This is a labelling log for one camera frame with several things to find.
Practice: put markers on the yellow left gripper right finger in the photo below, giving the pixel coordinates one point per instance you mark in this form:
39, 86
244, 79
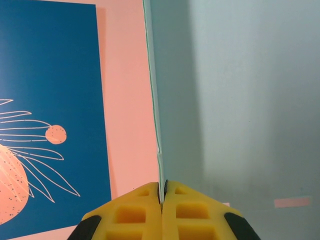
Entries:
170, 225

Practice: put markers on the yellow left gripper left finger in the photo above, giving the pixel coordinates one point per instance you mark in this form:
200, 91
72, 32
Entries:
152, 225

